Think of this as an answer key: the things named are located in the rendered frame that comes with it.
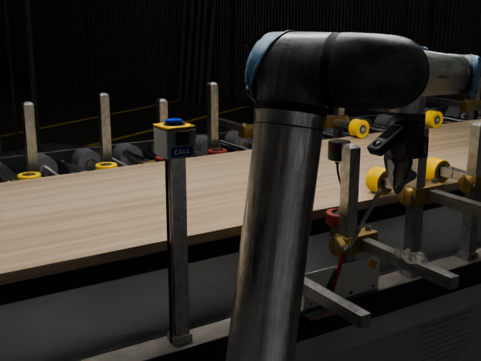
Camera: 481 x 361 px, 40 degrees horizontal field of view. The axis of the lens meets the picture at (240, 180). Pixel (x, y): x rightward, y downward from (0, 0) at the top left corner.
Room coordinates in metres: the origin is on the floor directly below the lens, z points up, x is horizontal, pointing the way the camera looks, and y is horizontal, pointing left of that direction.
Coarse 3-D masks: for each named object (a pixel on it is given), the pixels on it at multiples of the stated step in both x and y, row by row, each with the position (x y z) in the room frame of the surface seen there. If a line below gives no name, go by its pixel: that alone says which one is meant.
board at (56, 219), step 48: (432, 144) 2.76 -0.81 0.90; (0, 192) 2.02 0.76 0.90; (48, 192) 2.01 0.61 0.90; (96, 192) 2.01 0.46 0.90; (144, 192) 2.01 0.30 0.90; (192, 192) 2.01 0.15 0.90; (240, 192) 2.01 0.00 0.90; (336, 192) 2.01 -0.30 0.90; (0, 240) 1.57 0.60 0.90; (48, 240) 1.57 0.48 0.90; (96, 240) 1.57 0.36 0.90; (144, 240) 1.57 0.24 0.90; (192, 240) 1.61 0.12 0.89
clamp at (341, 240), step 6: (336, 234) 1.70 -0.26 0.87; (360, 234) 1.70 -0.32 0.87; (366, 234) 1.70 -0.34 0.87; (372, 234) 1.71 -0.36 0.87; (330, 240) 1.69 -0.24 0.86; (336, 240) 1.67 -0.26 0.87; (342, 240) 1.67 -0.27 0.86; (348, 240) 1.67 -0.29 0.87; (360, 240) 1.69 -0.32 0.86; (330, 246) 1.69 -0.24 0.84; (336, 246) 1.66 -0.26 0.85; (354, 246) 1.68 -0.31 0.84; (336, 252) 1.66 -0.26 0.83; (354, 252) 1.68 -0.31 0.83; (360, 252) 1.69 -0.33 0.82
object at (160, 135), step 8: (160, 128) 1.41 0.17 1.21; (168, 128) 1.38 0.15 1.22; (176, 128) 1.39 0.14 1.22; (184, 128) 1.40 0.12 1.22; (192, 128) 1.41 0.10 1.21; (160, 136) 1.41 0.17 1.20; (168, 136) 1.38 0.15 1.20; (192, 136) 1.41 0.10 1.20; (160, 144) 1.41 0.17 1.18; (168, 144) 1.38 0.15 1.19; (192, 144) 1.41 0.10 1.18; (160, 152) 1.41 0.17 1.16; (168, 152) 1.38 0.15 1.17
